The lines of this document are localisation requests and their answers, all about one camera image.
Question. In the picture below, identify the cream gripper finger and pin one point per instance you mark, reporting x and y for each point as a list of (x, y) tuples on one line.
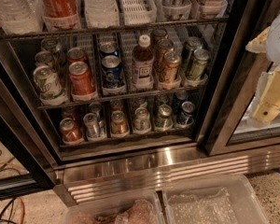
[(267, 105), (258, 44)]

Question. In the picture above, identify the orange can bottom shelf front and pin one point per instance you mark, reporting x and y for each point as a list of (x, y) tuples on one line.
[(119, 124)]

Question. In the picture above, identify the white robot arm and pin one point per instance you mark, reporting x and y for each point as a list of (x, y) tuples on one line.
[(272, 47)]

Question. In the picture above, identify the green can middle shelf front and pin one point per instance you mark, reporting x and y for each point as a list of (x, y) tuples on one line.
[(201, 58)]

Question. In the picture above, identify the green can shelf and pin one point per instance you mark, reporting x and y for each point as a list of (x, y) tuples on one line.
[(201, 58), (164, 117)]

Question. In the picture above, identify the green can middle rear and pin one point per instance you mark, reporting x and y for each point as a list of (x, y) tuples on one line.
[(191, 44)]

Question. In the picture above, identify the gold can middle shelf front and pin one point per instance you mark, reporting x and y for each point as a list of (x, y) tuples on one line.
[(169, 67)]

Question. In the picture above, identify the blue can bottom shelf front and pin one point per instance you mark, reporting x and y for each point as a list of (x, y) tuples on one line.
[(185, 116)]

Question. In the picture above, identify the blue can shelf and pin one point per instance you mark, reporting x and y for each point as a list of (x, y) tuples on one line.
[(107, 49), (185, 116)]

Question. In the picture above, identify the green can bottom shelf front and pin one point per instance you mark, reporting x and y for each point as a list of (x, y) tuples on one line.
[(164, 117)]

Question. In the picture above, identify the silver white can bottom front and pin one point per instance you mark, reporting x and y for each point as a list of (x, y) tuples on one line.
[(141, 122)]

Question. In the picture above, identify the blue pepsi can middle front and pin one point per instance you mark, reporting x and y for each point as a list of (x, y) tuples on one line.
[(112, 72)]

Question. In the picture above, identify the blue can middle shelf rear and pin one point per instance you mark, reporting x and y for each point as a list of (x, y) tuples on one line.
[(107, 49)]

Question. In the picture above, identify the red can middle shelf front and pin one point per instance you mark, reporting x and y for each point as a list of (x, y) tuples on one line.
[(81, 78)]

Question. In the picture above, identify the red can shelf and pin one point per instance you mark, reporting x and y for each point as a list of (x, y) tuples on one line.
[(70, 130), (81, 78), (77, 54)]

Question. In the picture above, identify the red can middle shelf rear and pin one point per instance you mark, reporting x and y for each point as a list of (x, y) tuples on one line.
[(77, 54)]

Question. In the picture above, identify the silver can bottom shelf front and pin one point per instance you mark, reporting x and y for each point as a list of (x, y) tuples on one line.
[(92, 125)]

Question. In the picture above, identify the red cola bottle top shelf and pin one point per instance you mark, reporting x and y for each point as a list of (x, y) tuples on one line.
[(60, 14)]

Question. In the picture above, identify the red can bottom shelf front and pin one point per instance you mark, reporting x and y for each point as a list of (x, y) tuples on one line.
[(70, 130)]

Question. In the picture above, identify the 7up can middle shelf front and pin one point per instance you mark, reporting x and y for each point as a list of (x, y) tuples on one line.
[(48, 83)]

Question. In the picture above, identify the clear water bottle top shelf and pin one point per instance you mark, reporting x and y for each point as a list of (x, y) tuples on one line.
[(20, 17)]

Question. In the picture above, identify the open fridge glass door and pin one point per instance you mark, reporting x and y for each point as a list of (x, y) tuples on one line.
[(20, 143)]

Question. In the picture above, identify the tea bottle white cap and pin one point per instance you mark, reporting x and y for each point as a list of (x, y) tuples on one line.
[(143, 58)]

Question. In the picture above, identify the right clear plastic bin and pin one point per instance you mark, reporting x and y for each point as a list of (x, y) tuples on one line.
[(218, 199)]

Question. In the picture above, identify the clear plastic bin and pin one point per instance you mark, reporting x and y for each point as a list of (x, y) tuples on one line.
[(131, 207), (218, 199)]

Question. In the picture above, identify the left clear plastic bin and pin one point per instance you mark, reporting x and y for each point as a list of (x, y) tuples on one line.
[(131, 207)]

